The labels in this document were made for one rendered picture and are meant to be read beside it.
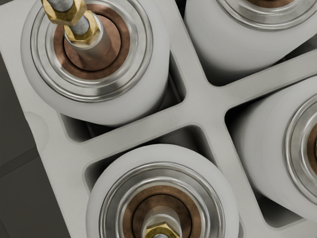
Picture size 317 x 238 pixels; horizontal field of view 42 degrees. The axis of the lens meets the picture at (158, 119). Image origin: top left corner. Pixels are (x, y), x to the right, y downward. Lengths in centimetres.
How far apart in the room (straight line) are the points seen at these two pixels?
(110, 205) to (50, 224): 28
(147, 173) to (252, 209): 11
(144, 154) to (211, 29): 9
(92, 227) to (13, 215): 29
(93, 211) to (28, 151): 28
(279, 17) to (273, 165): 9
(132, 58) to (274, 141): 10
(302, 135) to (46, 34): 17
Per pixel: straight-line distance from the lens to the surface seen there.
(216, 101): 33
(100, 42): 24
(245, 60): 31
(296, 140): 26
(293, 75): 34
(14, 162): 54
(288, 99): 27
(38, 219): 53
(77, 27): 21
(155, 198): 26
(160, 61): 26
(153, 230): 21
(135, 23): 26
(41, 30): 27
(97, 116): 26
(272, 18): 27
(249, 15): 27
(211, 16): 27
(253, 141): 30
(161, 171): 25
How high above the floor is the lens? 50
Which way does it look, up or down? 87 degrees down
